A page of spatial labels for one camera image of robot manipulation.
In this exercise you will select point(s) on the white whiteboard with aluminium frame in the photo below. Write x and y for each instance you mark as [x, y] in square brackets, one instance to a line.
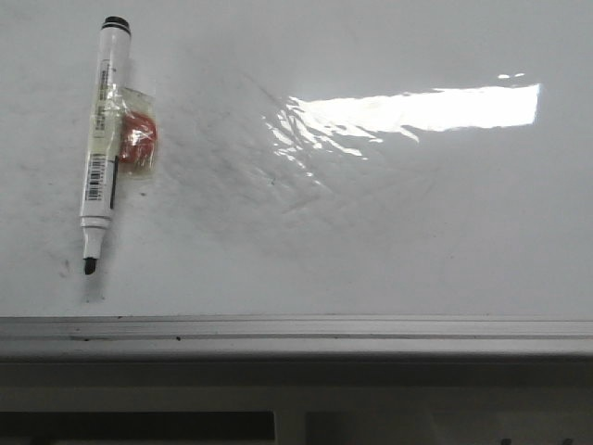
[363, 179]

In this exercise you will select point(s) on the red magnet in clear tape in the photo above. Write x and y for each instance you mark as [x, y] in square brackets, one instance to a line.
[137, 130]

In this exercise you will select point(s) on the white black whiteboard marker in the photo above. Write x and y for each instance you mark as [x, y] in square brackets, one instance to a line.
[105, 127]

